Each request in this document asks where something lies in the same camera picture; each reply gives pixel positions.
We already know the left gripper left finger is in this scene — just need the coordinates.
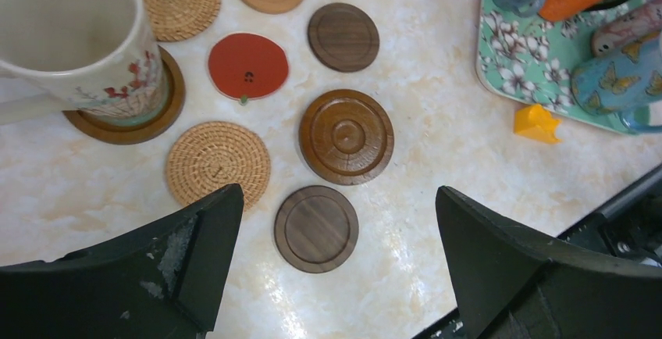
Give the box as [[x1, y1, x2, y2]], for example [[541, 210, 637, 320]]
[[1, 184, 244, 338]]

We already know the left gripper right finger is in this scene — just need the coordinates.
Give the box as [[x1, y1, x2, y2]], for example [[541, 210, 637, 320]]
[[436, 186, 661, 338]]

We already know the cork coaster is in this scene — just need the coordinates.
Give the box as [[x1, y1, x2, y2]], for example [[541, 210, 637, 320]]
[[165, 121, 271, 210]]

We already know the dark woven coaster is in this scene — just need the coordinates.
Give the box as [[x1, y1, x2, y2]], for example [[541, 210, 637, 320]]
[[274, 185, 359, 273]]

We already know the medium brown round coaster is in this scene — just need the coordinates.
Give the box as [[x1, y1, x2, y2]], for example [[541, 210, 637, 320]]
[[62, 46, 186, 145]]

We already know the large brown wooden saucer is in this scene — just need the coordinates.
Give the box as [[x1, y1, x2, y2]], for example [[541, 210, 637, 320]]
[[298, 89, 395, 186]]

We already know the red round coaster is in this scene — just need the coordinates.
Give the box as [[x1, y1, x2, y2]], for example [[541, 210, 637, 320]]
[[207, 33, 290, 103]]

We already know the cream seashell mug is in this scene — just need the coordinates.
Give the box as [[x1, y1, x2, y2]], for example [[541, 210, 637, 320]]
[[1, 0, 169, 127]]

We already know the dark walnut coaster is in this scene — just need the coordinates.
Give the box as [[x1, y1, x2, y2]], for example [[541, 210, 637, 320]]
[[307, 2, 379, 73]]

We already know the yellow interior cup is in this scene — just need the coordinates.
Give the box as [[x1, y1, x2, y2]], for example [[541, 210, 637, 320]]
[[570, 31, 661, 134]]

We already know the yellow toy block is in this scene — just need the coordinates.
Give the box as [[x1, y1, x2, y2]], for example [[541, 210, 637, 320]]
[[513, 104, 562, 145]]

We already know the green patterned tray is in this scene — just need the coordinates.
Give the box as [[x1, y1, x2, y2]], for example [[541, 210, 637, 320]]
[[476, 0, 661, 134]]

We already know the maroon pink mug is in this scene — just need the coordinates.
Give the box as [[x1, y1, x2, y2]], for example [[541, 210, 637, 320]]
[[590, 0, 661, 56]]

